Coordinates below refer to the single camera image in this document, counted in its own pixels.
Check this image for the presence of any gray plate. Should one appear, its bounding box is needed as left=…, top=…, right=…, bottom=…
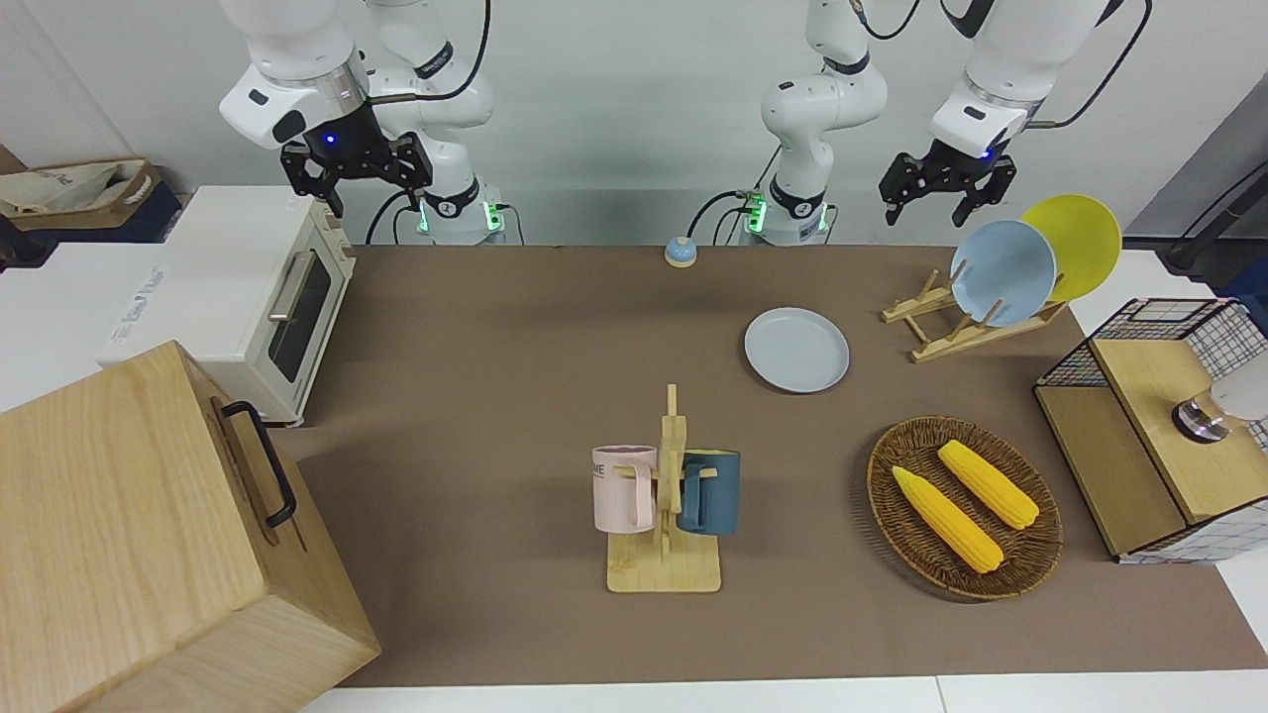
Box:
left=744, top=307, right=851, bottom=394

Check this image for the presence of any light blue plate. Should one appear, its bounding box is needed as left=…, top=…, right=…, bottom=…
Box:
left=950, top=220, right=1058, bottom=329

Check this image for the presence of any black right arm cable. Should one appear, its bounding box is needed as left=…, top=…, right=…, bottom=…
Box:
left=369, top=0, right=493, bottom=105

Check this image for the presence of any yellow plate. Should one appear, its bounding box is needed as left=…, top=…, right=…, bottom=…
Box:
left=1020, top=194, right=1123, bottom=304

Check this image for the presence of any brown cardboard box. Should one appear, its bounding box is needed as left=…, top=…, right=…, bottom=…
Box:
left=0, top=158, right=164, bottom=234

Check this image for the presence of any dark blue mug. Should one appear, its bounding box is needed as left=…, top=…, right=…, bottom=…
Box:
left=680, top=449, right=742, bottom=537

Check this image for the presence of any brown wicker basket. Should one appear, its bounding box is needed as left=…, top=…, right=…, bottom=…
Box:
left=867, top=416, right=1065, bottom=601

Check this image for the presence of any yellow corn cob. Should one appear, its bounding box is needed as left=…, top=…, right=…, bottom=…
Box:
left=937, top=440, right=1041, bottom=531
left=892, top=465, right=1004, bottom=574

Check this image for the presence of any wooden plate rack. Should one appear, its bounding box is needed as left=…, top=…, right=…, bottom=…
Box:
left=882, top=269, right=1069, bottom=364

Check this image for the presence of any black cabinet handle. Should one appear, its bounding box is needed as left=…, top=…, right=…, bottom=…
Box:
left=220, top=400, right=298, bottom=529

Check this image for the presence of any wooden mug tree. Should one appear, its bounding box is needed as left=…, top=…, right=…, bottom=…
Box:
left=606, top=384, right=722, bottom=594

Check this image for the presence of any pink mug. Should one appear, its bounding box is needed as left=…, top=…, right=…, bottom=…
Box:
left=592, top=445, right=659, bottom=534

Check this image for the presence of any brown table mat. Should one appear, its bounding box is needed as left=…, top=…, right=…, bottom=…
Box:
left=272, top=245, right=1268, bottom=687

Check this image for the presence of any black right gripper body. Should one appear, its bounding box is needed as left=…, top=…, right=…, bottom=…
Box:
left=280, top=99, right=407, bottom=197

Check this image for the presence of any wire grid shelf basket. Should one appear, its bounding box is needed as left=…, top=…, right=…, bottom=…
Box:
left=1033, top=297, right=1268, bottom=565

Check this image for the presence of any black base power cable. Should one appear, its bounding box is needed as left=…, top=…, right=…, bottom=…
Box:
left=365, top=188, right=425, bottom=246
left=687, top=188, right=759, bottom=246

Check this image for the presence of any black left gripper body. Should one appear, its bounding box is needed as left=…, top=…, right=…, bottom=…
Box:
left=880, top=139, right=1018, bottom=204

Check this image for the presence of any wooden cabinet box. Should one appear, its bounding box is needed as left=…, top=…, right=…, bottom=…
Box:
left=0, top=341, right=382, bottom=713

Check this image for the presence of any black stand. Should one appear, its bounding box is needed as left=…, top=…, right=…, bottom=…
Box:
left=1161, top=163, right=1268, bottom=283

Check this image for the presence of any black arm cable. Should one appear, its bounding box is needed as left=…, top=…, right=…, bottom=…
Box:
left=1027, top=0, right=1155, bottom=130
left=369, top=0, right=493, bottom=105

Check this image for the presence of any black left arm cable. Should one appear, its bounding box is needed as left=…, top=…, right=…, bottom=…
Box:
left=1027, top=0, right=1155, bottom=130

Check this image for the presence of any white toaster oven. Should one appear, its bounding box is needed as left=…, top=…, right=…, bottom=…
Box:
left=96, top=185, right=356, bottom=429

